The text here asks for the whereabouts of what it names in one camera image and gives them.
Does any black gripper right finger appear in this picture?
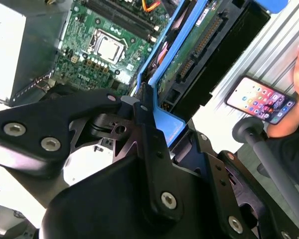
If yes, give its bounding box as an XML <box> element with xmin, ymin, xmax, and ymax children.
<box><xmin>195</xmin><ymin>133</ymin><xmax>299</xmax><ymax>239</ymax></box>

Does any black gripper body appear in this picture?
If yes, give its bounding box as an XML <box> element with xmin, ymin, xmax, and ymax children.
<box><xmin>38</xmin><ymin>155</ymin><xmax>230</xmax><ymax>239</ymax></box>

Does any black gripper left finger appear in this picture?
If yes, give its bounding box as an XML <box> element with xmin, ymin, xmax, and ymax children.
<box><xmin>0</xmin><ymin>83</ymin><xmax>185</xmax><ymax>224</ymax></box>

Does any black smartphone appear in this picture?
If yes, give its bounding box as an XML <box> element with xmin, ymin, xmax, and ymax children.
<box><xmin>225</xmin><ymin>75</ymin><xmax>297</xmax><ymax>125</ymax></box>

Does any hard disk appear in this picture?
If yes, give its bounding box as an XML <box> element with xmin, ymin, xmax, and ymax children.
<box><xmin>136</xmin><ymin>0</ymin><xmax>240</xmax><ymax>149</ymax></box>

